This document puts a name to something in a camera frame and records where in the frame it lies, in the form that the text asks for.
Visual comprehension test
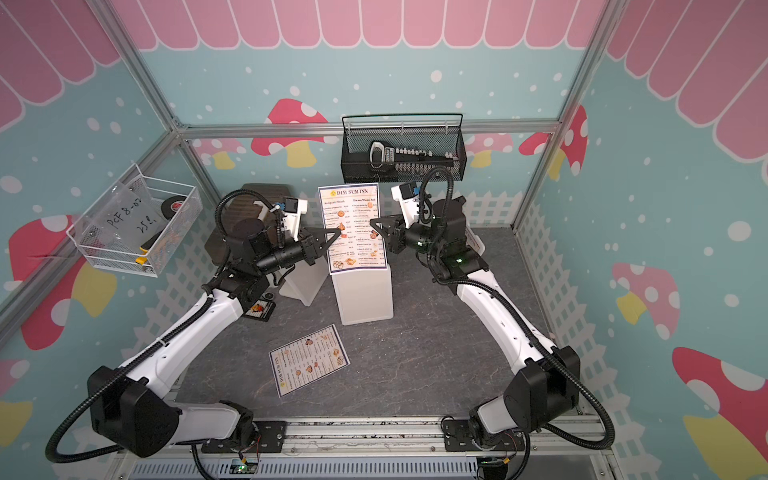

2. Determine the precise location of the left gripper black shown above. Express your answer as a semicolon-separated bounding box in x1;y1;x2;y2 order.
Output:
255;227;341;275

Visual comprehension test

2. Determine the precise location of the dim sum menu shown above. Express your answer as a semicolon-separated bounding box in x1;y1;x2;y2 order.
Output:
269;325;350;397
318;183;388;275

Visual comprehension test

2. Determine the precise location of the white menu stand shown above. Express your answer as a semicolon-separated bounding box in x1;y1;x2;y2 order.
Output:
331;266;394;326
278;257;329;307

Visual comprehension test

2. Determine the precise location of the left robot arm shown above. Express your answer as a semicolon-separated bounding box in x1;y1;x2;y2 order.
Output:
45;189;342;464

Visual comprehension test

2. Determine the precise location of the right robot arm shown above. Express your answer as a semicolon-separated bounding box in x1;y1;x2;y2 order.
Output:
370;167;616;450

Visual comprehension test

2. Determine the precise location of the socket tool set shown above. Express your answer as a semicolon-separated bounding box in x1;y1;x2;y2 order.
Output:
368;141;456;176

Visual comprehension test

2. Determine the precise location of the brown lid storage box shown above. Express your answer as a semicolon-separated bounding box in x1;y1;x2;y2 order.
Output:
205;183;294;267

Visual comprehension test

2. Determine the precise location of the black tray with parts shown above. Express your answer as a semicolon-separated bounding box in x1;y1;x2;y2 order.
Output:
243;300;276;322

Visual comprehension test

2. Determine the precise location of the black tape roll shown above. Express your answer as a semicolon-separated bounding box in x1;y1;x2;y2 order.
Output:
160;195;187;221

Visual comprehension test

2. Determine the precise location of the yellow black utility knife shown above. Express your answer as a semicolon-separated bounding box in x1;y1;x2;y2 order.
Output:
135;232;161;265

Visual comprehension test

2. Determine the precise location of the clear plastic labelled bag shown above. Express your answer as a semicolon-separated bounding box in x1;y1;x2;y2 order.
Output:
75;176;168;254

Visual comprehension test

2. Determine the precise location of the small circuit board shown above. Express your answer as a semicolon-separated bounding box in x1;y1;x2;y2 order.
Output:
229;460;259;476

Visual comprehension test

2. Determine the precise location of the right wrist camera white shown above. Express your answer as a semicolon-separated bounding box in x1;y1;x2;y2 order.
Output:
391;181;420;228

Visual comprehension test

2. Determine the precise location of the black mesh wall basket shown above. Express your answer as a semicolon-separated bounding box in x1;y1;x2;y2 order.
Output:
340;113;467;183

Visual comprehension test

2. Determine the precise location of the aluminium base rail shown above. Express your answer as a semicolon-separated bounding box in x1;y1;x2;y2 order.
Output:
105;417;624;479

